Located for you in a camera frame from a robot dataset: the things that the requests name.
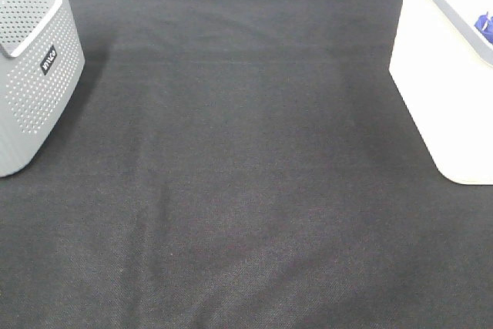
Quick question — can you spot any blue microfiber towel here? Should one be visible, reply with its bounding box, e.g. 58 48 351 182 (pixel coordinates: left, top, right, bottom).
475 12 493 44

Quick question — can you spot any black table cloth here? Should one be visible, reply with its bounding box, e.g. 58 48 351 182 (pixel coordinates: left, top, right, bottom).
1 0 492 328

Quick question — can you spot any white plastic basket grey rim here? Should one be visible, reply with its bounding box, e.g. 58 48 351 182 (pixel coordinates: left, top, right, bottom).
389 0 492 185

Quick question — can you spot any grey perforated plastic basket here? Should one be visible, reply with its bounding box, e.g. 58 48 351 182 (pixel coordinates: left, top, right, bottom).
1 0 86 177

